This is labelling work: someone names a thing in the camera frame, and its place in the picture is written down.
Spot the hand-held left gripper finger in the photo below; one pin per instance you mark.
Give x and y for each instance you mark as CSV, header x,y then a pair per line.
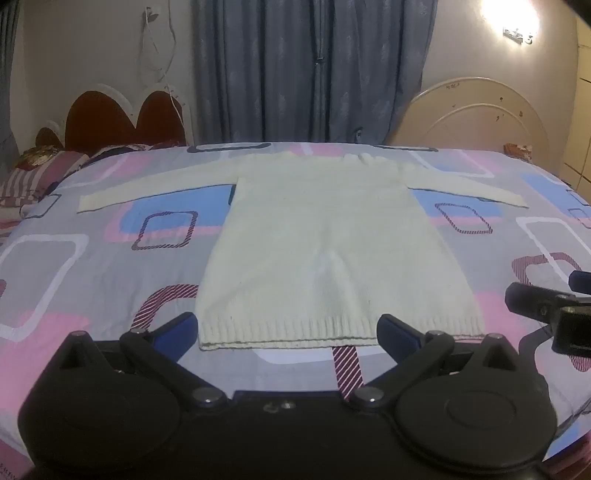
x,y
396,328

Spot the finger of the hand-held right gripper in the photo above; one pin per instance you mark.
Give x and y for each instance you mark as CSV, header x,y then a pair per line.
x,y
531,302
581,281

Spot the cream knitted sweater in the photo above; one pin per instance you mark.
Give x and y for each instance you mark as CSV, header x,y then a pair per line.
x,y
332,258

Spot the red floral cloth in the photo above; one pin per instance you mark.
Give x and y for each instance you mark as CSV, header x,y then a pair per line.
x,y
518,152

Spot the cream wardrobe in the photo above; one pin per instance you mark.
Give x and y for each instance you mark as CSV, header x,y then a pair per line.
x,y
581,110

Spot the cream round bed board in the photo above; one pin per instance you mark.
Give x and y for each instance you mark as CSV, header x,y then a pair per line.
x,y
471,120

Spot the blue-grey curtain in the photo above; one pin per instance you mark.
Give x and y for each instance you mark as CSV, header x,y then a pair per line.
x,y
314,69

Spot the patterned bed sheet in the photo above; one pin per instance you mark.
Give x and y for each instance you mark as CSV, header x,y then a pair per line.
x,y
92,258

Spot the striped pillow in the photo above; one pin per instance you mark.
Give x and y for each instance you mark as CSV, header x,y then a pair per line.
x,y
41,177

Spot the floral pillow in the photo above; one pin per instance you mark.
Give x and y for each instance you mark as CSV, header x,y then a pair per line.
x,y
39,156

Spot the grey side curtain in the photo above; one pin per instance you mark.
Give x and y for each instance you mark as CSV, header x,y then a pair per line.
x,y
7,78

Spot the wall light fixture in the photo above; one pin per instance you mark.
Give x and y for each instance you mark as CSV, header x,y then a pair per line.
x,y
518,35

